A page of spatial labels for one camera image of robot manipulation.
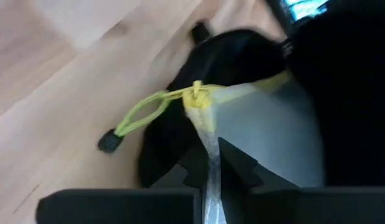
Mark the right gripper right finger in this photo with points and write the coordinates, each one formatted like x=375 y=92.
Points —
x=242 y=174

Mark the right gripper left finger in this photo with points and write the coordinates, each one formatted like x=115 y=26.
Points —
x=192 y=171

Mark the white mesh pouch yellow trim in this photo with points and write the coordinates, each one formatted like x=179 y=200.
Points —
x=258 y=124

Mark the black backpack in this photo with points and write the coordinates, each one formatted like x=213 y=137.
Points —
x=335 y=93

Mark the blue plastic bin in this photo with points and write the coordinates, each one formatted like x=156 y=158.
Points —
x=304 y=7

